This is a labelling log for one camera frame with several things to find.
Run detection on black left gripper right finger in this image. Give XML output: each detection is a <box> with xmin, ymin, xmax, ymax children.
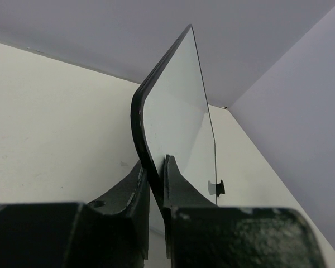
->
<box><xmin>162</xmin><ymin>155</ymin><xmax>324</xmax><ymax>267</ymax></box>

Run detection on white whiteboard black frame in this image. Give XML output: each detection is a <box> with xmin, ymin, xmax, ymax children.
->
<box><xmin>131</xmin><ymin>25</ymin><xmax>217</xmax><ymax>207</ymax></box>

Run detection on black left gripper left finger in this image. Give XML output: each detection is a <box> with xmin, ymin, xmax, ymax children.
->
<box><xmin>0</xmin><ymin>162</ymin><xmax>150</xmax><ymax>267</ymax></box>

